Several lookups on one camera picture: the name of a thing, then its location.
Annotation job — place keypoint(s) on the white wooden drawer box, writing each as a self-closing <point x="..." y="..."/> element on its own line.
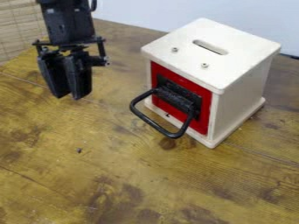
<point x="221" y="64"/>

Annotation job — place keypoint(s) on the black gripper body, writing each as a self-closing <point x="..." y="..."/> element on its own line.
<point x="69" y="27"/>

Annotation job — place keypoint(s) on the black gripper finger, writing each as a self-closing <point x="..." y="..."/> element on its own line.
<point x="77" y="70"/>
<point x="50" y="65"/>

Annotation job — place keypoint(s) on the red drawer front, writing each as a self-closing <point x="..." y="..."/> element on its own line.
<point x="180" y="96"/>

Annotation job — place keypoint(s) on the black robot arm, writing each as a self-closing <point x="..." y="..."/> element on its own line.
<point x="73" y="50"/>

